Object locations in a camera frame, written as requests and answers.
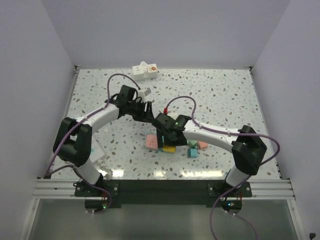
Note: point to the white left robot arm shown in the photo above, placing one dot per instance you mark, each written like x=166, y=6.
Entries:
x=74, y=138

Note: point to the yellow cube socket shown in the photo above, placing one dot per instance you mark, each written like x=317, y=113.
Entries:
x=169, y=149

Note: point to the pink cube socket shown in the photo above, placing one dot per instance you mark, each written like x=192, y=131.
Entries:
x=151, y=142

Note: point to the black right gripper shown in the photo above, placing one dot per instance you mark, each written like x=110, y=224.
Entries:
x=178, y=142

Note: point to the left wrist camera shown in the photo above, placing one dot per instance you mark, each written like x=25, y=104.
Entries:
x=144, y=92

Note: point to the aluminium frame rail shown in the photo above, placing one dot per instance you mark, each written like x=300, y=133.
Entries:
x=73, y=188

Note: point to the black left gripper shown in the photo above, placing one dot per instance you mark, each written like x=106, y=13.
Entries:
x=147, y=116

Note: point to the light blue triangular item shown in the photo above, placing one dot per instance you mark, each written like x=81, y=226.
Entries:
x=160, y=142

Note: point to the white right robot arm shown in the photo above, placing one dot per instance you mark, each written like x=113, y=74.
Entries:
x=245, y=145

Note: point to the white cartoon sticker adapter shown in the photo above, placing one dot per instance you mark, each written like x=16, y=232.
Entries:
x=152, y=71

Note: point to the white socket adapter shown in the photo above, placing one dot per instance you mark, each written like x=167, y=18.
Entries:
x=139, y=72

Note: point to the salmon pink charger plug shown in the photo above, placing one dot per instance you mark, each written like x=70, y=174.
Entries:
x=202, y=145

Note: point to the white power strip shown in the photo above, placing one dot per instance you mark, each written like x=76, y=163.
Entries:
x=97, y=152

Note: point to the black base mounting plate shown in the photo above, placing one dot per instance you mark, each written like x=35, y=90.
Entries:
x=162, y=195

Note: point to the green charger plug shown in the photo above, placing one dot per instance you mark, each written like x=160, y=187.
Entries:
x=193, y=144

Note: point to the teal blue charger plug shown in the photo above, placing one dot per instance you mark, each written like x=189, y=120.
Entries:
x=192, y=153

